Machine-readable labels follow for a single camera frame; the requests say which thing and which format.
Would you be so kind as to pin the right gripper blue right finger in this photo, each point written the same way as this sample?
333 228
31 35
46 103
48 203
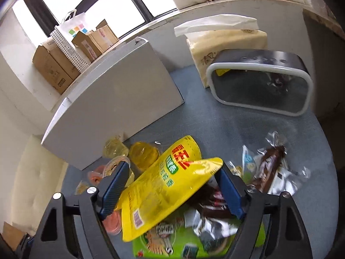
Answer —
234 192

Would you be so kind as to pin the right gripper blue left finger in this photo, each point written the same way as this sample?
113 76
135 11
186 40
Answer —
110 189

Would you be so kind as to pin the dark meat vacuum pack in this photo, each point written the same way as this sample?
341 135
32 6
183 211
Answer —
267 169

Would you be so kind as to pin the pink jelly cup front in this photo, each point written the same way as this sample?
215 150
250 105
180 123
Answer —
113 223

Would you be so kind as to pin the pink jelly cup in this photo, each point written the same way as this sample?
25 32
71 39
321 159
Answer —
113 223
97 175

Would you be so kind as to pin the yellow snack pouch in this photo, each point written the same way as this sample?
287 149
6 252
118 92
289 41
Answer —
169 182

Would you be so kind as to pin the large green snack pack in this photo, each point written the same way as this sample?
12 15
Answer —
187 234

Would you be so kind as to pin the jelly cup cartoon lid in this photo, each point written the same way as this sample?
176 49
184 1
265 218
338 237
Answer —
111 166

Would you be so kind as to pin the green jelly cup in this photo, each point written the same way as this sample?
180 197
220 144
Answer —
114 148

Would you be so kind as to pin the white storage box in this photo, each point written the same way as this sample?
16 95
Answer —
119 95

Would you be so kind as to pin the floor cardboard box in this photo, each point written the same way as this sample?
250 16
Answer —
12 235

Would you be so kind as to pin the black speaker clock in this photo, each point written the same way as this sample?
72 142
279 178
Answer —
264 80

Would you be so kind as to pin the large cardboard box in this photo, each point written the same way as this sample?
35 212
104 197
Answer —
54 66

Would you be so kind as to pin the small open cardboard box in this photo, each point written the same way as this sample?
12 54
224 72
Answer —
95 43

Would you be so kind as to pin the tissue pack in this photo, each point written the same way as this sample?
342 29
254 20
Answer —
208 36

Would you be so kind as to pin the polka dot paper bag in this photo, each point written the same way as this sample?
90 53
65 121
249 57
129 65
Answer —
64 33

